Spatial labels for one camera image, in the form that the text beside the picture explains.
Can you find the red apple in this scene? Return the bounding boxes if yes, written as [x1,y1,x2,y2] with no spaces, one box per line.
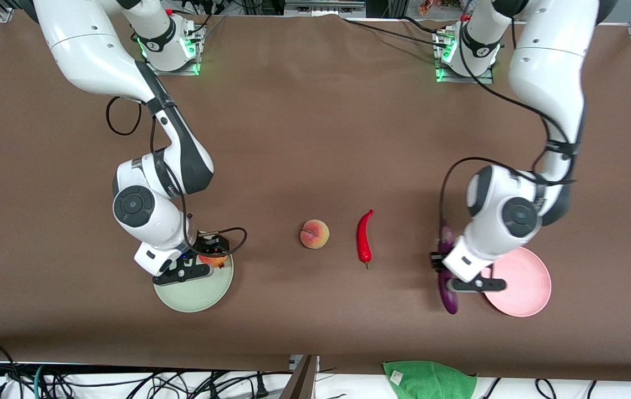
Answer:
[199,252,230,270]

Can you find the purple eggplant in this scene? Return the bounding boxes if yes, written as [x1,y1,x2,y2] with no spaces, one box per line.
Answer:
[436,221,460,315]

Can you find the red chili pepper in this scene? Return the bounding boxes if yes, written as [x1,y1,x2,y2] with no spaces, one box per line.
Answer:
[356,209,375,270]

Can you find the yellow pink peach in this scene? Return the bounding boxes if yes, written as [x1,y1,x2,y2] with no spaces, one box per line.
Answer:
[299,219,331,250]

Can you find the light green round plate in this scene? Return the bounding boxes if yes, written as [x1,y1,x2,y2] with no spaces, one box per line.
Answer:
[153,252,234,314]

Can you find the pink round plate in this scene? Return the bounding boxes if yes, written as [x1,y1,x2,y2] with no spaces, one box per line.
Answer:
[479,247,552,318]

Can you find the green cloth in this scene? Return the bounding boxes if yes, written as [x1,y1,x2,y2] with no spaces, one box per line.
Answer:
[382,360,478,399]

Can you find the brown table cover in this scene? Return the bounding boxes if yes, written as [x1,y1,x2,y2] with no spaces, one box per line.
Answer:
[0,14,631,383]

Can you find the aluminium profile beam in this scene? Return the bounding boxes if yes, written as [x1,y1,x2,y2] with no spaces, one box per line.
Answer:
[279,355,319,399]

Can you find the orange toy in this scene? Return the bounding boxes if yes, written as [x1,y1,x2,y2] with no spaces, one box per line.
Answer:
[418,0,460,16]

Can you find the grey power strip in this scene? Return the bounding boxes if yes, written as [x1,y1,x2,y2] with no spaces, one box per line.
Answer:
[285,0,366,15]

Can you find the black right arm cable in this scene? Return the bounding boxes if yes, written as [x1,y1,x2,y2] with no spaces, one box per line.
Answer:
[106,97,248,259]

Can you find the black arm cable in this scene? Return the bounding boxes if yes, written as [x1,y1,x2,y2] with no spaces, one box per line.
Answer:
[106,97,248,259]
[439,17,578,262]

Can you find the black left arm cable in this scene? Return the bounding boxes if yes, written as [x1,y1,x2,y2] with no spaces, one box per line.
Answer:
[439,17,578,262]

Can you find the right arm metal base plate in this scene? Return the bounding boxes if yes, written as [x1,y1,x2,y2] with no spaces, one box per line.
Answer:
[141,25,206,76]

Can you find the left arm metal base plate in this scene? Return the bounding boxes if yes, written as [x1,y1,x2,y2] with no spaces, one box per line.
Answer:
[435,30,496,85]

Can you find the black cable across table cover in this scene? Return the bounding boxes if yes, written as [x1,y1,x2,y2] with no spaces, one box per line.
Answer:
[343,17,452,49]

